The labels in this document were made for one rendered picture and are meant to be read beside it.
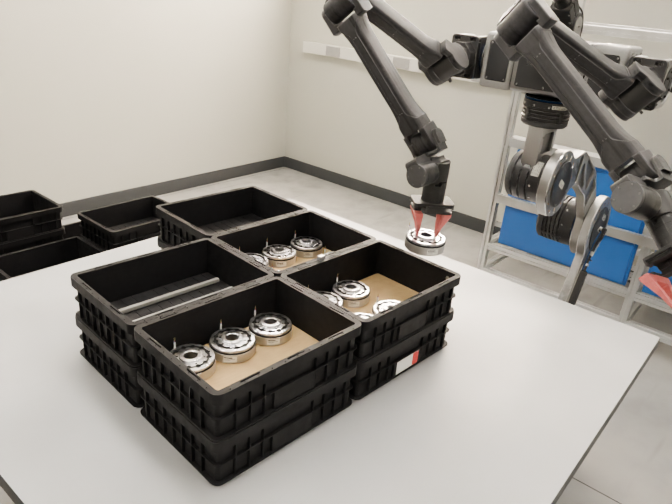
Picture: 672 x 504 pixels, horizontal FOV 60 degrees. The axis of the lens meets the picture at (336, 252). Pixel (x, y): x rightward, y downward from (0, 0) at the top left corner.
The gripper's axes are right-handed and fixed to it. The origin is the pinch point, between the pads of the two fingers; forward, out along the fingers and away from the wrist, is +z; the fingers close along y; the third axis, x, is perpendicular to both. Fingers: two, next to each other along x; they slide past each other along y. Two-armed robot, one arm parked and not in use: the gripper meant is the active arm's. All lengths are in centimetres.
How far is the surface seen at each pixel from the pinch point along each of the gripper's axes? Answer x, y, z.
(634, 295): 109, 148, 76
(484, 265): 169, 92, 92
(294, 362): -41, -35, 12
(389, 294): 5.3, -5.9, 21.7
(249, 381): -48, -43, 11
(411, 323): -14.4, -4.2, 18.6
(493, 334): 5.7, 27.6, 34.3
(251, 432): -48, -43, 24
